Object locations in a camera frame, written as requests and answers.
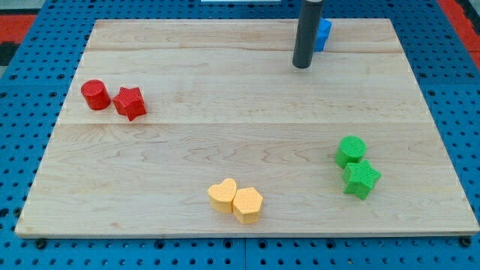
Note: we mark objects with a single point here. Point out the yellow heart block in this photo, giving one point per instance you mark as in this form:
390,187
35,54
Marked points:
221,195

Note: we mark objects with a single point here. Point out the wooden board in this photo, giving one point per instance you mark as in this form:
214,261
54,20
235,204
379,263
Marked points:
224,101

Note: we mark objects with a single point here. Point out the yellow hexagon block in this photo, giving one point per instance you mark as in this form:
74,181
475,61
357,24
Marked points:
247,205

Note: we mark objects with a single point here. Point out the green cylinder block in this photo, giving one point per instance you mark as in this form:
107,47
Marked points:
351,149

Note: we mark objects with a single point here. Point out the red star block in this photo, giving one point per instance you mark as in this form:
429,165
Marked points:
129,102

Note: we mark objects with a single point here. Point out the green star block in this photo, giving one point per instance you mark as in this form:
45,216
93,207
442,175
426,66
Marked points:
360,179

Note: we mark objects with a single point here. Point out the blue block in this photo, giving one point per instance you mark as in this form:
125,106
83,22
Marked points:
322,34

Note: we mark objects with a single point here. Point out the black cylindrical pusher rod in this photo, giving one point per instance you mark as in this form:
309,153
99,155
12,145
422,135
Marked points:
306,35

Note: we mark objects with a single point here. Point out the red cylinder block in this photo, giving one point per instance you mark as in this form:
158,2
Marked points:
95,94

